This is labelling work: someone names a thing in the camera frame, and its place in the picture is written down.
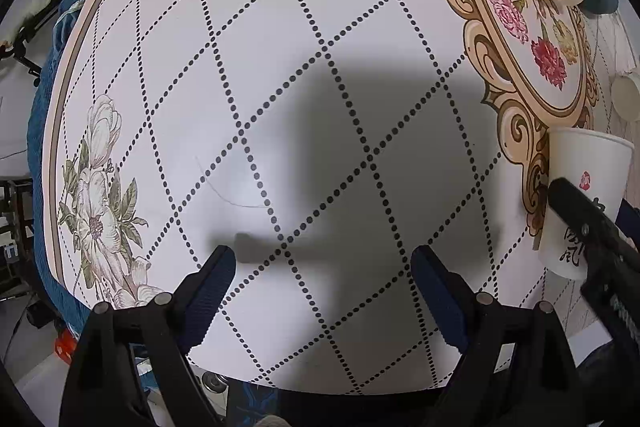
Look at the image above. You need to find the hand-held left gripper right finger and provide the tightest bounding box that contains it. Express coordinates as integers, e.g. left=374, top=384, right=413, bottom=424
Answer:
left=410, top=245, right=589, bottom=427

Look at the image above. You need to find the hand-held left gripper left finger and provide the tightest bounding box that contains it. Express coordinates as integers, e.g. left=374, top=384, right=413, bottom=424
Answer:
left=60, top=245, right=236, bottom=427

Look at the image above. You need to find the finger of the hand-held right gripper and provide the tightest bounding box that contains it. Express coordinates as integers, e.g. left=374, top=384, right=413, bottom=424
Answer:
left=547, top=177, right=640, bottom=358
left=617, top=199, right=640, bottom=252

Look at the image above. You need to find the small white round cup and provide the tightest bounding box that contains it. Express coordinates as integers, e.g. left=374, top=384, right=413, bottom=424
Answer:
left=612, top=74, right=640, bottom=122

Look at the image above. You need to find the orange object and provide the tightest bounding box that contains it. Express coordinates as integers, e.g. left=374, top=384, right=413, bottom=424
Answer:
left=54, top=329, right=77, bottom=364

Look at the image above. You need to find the floral printed table cover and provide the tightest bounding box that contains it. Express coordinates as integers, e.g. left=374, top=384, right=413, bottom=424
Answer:
left=42, top=0, right=640, bottom=395

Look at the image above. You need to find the blue knitted cloth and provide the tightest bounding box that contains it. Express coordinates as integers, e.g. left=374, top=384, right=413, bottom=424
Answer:
left=29, top=0, right=101, bottom=338

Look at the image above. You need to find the black stand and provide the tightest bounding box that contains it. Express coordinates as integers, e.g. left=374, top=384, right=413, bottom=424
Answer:
left=0, top=39, right=44, bottom=88

